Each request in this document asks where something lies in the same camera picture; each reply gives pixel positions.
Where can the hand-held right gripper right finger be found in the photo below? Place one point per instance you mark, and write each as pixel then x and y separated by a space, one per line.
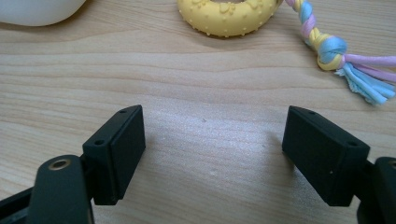
pixel 323 158

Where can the white rounded object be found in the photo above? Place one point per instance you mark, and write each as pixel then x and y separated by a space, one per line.
pixel 37 11

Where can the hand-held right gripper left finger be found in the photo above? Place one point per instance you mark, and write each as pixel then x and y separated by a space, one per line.
pixel 120 158

